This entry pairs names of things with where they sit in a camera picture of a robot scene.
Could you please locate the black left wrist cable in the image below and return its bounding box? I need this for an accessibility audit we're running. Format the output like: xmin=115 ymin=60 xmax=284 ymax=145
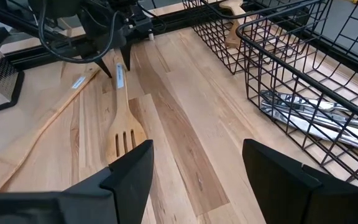
xmin=37 ymin=0 xmax=120 ymax=65

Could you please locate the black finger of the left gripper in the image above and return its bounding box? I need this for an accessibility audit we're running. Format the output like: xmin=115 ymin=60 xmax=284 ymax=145
xmin=93 ymin=57 xmax=113 ymax=79
xmin=119 ymin=41 xmax=134 ymax=72

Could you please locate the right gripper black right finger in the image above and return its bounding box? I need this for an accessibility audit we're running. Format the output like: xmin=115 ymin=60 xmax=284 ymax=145
xmin=242 ymin=138 xmax=358 ymax=224

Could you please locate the wooden slotted spoon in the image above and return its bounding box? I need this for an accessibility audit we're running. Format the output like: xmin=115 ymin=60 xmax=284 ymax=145
xmin=105 ymin=63 xmax=148 ymax=165

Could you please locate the black metal frame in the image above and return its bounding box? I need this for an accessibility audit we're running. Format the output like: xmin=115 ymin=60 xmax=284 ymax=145
xmin=0 ymin=0 xmax=358 ymax=82

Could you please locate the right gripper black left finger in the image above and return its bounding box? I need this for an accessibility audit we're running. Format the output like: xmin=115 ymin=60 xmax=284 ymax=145
xmin=62 ymin=139 xmax=155 ymax=224

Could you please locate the black wire basket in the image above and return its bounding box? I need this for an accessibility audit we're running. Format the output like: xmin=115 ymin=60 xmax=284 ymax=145
xmin=236 ymin=0 xmax=358 ymax=192
xmin=181 ymin=0 xmax=291 ymax=76

